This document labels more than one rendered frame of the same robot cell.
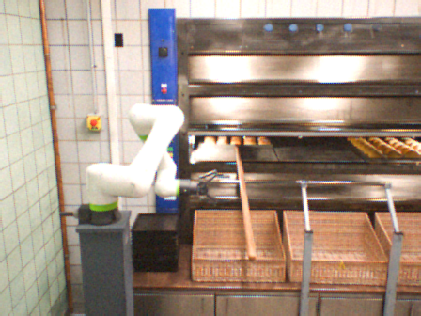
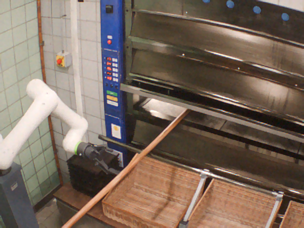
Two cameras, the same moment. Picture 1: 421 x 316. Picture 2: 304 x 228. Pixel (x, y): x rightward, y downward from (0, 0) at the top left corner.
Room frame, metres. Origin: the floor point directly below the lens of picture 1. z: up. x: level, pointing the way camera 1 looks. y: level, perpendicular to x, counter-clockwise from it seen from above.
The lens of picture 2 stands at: (0.87, -1.08, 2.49)
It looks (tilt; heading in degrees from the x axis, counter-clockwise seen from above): 31 degrees down; 29
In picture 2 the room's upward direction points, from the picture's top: straight up
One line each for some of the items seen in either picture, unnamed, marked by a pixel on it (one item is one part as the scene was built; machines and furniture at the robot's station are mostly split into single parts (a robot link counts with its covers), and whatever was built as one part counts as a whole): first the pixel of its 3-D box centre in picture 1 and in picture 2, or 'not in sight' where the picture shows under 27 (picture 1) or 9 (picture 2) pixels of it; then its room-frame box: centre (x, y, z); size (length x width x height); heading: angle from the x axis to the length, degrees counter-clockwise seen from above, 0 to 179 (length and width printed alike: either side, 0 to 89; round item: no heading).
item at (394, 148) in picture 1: (389, 145); not in sight; (3.21, -1.36, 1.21); 0.61 x 0.48 x 0.06; 178
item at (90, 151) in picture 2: (198, 187); (94, 154); (2.25, 0.06, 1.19); 0.09 x 0.07 x 0.08; 89
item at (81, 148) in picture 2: (185, 187); (85, 150); (2.25, 0.13, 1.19); 0.12 x 0.06 x 0.09; 179
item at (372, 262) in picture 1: (330, 244); (232, 223); (2.52, -0.76, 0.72); 0.56 x 0.49 x 0.28; 87
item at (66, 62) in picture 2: (95, 121); (63, 59); (2.79, 0.74, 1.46); 0.10 x 0.07 x 0.10; 88
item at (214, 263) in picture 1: (236, 244); (154, 197); (2.54, -0.17, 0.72); 0.56 x 0.49 x 0.28; 89
